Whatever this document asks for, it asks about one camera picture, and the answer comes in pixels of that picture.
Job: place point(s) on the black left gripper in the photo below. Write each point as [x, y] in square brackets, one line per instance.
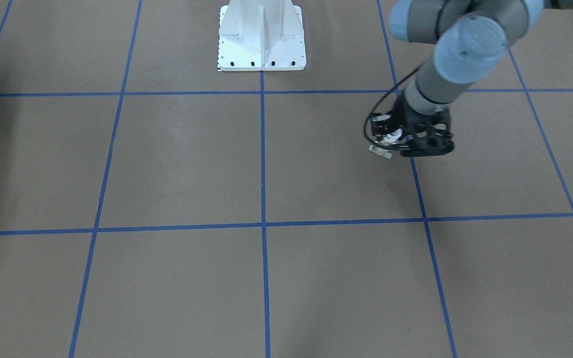
[406, 117]

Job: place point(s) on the white PPR valve with handle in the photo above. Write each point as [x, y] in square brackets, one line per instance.
[388, 144]

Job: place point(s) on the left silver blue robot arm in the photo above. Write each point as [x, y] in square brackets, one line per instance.
[470, 38]

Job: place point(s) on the brown paper table mat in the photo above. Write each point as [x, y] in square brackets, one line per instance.
[154, 207]

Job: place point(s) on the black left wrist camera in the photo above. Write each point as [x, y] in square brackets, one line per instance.
[429, 135]

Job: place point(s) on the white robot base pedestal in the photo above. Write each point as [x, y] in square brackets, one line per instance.
[261, 35]

